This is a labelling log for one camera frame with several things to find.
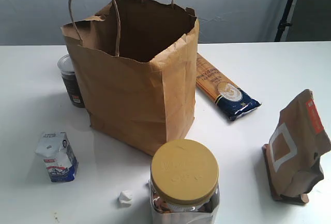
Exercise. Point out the brown paper shopping bag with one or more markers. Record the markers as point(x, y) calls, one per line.
point(135, 62)

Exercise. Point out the spaghetti packet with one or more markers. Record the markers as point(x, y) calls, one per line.
point(223, 92)

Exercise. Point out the brown coffee pouch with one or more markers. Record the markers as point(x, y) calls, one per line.
point(295, 147)

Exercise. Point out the clear jar yellow lid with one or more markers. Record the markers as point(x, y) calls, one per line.
point(183, 185)

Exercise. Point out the dark can silver lid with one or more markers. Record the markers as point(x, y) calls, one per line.
point(70, 81)

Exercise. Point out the small white crumpled piece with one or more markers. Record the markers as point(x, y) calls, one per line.
point(125, 199)

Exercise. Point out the grey backdrop cloth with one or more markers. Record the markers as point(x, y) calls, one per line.
point(38, 22)

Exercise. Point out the small white blue carton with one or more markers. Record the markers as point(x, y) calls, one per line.
point(58, 157)

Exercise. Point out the black light stand pole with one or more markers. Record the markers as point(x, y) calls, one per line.
point(283, 23)

